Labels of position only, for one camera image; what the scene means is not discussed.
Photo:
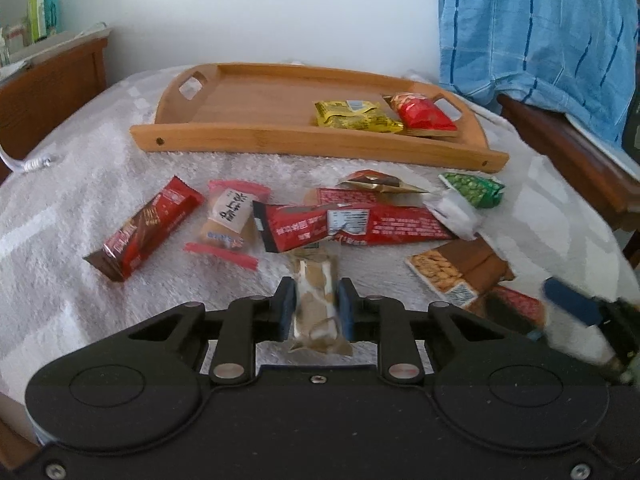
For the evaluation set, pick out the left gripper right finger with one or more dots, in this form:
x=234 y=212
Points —
x=384 y=321

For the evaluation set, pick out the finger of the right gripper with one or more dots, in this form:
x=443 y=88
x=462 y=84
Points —
x=574 y=302

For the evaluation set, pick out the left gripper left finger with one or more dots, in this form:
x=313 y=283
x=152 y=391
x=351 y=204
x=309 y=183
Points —
x=242 y=326

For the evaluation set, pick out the white gold snack packet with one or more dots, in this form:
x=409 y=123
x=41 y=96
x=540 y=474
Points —
x=316 y=323

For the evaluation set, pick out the long red snack bar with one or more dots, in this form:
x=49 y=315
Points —
x=285 y=228

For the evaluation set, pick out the almond picture snack box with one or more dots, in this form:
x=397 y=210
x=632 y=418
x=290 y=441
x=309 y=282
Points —
x=461 y=272

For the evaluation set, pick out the red brown small snack packet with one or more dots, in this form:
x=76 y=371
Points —
x=378 y=182

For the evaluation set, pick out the brown red chocolate bar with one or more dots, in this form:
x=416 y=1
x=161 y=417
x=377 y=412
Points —
x=122 y=253

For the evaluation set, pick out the green pea snack packet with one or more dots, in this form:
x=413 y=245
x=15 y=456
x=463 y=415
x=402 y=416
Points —
x=480 y=192

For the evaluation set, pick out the yellow snack packet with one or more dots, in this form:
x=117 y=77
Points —
x=356 y=115

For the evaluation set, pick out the red mixed nuts packet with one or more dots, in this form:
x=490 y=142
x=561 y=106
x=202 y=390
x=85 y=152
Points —
x=421 y=116

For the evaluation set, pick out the red label peanut cake pack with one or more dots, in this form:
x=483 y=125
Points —
x=514 y=310

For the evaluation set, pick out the clear red-edged candy pack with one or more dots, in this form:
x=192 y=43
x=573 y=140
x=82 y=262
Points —
x=228 y=231

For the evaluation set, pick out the dark wooden chair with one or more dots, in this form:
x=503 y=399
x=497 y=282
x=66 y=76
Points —
x=604 y=186

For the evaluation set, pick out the grey white checkered blanket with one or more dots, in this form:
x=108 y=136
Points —
x=96 y=242

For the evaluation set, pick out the wooden serving tray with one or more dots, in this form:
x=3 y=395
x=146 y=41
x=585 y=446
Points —
x=269 y=109

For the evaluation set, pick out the blue plaid shirt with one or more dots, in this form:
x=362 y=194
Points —
x=574 y=57

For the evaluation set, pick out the wooden sideboard cabinet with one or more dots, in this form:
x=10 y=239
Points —
x=34 y=103

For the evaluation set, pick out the white storage tray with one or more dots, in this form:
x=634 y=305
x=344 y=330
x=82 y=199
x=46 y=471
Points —
x=49 y=48

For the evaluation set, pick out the green lotion bottle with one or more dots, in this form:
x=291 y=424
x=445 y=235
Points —
x=37 y=20

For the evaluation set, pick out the teal bottle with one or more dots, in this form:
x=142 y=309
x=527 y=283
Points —
x=52 y=14

